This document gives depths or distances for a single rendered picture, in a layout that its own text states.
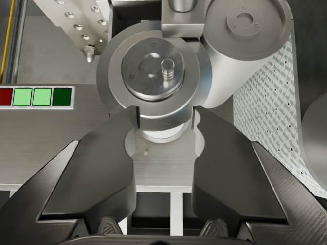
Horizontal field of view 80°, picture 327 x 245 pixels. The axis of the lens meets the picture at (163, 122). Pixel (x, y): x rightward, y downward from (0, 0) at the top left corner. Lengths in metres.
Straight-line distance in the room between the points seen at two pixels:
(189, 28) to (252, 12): 0.10
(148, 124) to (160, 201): 0.45
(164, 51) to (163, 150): 0.37
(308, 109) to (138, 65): 0.22
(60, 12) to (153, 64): 0.37
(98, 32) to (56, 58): 1.64
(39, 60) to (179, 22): 2.11
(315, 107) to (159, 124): 0.20
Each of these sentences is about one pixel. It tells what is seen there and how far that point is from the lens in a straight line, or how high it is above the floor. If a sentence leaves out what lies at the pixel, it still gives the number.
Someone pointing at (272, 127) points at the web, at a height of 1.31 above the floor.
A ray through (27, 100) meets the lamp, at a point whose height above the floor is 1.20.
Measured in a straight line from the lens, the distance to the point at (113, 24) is 0.31.
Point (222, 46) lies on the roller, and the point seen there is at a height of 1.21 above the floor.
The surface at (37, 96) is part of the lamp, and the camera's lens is 0.70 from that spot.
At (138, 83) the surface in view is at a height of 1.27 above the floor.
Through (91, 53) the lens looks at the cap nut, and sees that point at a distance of 0.67.
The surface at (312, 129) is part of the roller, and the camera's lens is 0.30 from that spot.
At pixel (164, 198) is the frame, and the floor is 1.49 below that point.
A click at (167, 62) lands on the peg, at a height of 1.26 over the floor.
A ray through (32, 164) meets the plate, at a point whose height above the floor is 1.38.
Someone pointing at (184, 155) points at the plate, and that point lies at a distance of 0.57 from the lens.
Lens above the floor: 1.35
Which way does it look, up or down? 9 degrees down
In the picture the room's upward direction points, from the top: 180 degrees counter-clockwise
